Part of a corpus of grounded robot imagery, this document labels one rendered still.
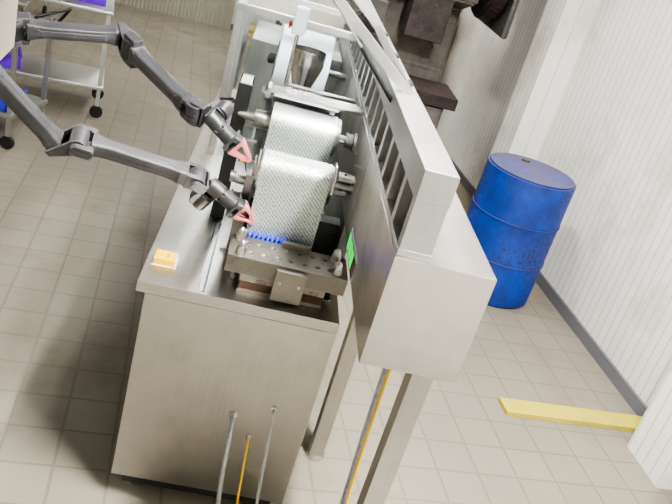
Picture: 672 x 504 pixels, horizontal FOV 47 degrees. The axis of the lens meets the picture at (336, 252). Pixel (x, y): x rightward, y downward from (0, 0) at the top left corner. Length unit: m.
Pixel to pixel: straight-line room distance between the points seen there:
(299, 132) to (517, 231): 2.46
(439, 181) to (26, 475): 1.97
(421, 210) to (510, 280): 3.38
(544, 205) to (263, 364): 2.74
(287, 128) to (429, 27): 3.58
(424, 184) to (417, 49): 5.00
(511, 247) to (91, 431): 2.86
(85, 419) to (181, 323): 0.91
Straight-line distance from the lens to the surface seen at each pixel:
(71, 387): 3.47
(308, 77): 3.20
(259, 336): 2.53
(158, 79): 2.71
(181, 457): 2.86
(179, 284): 2.50
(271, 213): 2.60
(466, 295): 1.82
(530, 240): 4.98
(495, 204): 4.93
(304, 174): 2.56
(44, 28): 2.85
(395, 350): 1.87
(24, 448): 3.18
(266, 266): 2.47
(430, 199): 1.71
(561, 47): 5.99
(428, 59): 6.70
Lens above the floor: 2.14
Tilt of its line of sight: 25 degrees down
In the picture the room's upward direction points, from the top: 17 degrees clockwise
